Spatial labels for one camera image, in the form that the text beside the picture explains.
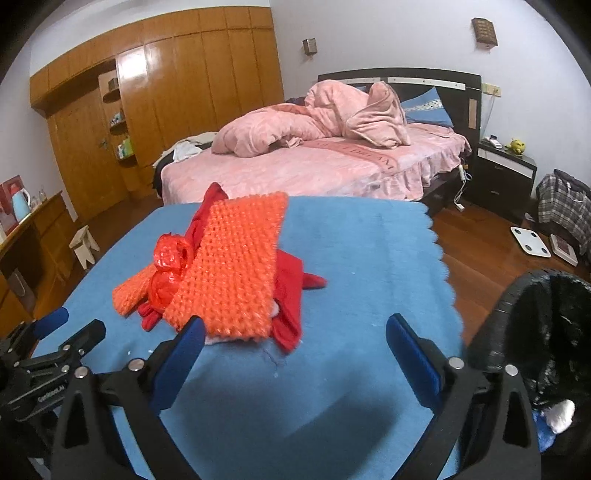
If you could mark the blue wrapper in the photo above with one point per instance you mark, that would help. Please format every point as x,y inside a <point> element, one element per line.
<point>540,429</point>

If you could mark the teal thermos jug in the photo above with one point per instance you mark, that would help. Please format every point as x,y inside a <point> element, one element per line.
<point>21,205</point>

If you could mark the plaid bag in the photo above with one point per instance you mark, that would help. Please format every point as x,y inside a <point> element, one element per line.
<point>558,203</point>

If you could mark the white bathroom scale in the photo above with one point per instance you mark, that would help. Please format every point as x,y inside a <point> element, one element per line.
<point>531,240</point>

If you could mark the pink duvet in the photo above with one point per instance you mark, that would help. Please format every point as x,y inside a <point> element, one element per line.
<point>277,124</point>

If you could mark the small brown wall lamp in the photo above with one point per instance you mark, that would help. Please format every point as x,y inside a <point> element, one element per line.
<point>310,46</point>

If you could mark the green box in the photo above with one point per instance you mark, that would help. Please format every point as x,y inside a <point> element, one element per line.
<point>125,148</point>

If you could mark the dark wooden headboard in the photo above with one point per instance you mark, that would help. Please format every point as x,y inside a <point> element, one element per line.
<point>458,101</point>

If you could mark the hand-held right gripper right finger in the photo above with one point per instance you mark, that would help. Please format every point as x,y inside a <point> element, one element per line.
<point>415,364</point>

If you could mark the orange knitted cloth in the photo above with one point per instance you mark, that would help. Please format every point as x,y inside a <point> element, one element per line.
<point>231,258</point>
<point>131,293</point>

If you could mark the white flat box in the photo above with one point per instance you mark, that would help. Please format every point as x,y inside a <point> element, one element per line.
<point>564,249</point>

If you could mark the red plastic bag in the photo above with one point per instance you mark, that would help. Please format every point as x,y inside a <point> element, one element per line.
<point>171,254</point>

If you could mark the blue pillow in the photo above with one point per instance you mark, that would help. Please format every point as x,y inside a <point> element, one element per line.
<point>429,108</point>

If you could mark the white crumpled tissue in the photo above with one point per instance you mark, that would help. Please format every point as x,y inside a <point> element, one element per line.
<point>559,415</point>

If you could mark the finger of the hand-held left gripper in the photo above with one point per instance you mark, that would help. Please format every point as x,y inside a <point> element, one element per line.
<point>53,319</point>
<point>87,334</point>

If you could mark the white clothes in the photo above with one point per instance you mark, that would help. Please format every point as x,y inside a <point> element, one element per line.
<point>187,150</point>

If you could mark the yellow plush toy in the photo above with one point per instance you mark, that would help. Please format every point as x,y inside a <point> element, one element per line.
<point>516,146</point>

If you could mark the white bedside device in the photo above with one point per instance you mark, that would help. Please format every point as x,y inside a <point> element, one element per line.
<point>493,141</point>

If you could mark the white power strip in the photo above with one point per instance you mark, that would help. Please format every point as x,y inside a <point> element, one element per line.
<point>461,174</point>

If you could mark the red box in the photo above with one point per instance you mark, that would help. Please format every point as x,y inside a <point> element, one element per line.
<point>6,198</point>

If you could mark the wooden dresser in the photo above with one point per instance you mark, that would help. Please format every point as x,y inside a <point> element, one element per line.
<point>46,230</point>

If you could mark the red cloth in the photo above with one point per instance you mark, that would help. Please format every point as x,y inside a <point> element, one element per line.
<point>288,286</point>

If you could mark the black trash bin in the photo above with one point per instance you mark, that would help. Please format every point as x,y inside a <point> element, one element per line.
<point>505,314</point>

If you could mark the large brown wall lamp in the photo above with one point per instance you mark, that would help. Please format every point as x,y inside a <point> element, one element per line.
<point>484,31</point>

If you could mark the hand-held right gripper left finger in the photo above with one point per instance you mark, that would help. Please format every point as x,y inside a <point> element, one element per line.
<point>181,355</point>

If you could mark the black nightstand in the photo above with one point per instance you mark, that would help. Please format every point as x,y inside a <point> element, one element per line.
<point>498,184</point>

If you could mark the blue tablecloth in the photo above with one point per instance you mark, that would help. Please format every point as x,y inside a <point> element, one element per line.
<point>360,258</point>

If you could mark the black clothing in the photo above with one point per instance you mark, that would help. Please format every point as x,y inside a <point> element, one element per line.
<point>161,173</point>

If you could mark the wooden wardrobe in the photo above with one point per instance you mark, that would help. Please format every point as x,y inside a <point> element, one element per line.
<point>184,92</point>

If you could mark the small white stool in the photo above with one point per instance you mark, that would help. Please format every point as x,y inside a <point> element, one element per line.
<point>83,240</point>

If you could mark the black plastic bin bag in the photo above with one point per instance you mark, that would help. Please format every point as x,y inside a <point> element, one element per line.
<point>563,318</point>

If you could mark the bed with pink sheet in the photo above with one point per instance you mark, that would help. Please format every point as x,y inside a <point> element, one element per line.
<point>323,170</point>

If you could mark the wall socket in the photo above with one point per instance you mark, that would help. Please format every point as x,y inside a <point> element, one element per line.
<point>491,88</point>

